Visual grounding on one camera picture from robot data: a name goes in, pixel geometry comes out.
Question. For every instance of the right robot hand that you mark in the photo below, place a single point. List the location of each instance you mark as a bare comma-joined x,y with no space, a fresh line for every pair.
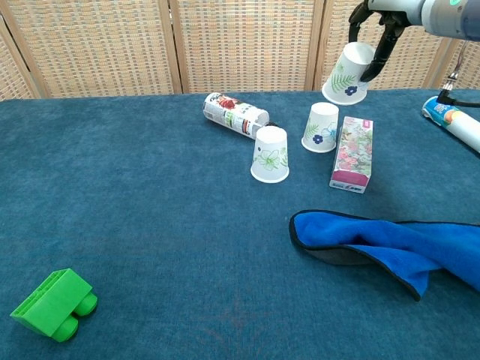
392,30

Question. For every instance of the paper cup fern print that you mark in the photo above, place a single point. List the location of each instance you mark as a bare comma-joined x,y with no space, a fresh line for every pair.
347,80

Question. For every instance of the paper cup light blue flower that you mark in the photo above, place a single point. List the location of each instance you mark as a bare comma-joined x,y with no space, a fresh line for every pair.
320,127

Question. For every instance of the floral tissue box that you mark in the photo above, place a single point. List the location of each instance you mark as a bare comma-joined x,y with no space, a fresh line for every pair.
354,150

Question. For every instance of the paper cup green flower print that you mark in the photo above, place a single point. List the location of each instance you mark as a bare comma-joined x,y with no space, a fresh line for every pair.
270,157

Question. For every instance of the woven folding screen panel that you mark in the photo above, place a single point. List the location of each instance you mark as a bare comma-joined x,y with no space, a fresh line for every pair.
247,41
470,63
93,45
412,60
11,71

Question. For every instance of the white tube blue label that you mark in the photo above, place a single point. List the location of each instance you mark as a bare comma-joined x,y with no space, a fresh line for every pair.
463,125

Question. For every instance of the white red drink can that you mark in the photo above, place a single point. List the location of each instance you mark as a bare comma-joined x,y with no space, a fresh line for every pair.
232,112

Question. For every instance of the blue microfibre cloth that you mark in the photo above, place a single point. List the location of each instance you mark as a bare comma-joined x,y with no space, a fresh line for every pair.
393,236

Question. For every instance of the teal carpet table cover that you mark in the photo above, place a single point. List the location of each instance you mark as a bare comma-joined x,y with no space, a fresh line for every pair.
150,206

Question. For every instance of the green toy building block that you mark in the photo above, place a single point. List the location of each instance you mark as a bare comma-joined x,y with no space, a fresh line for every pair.
48,303

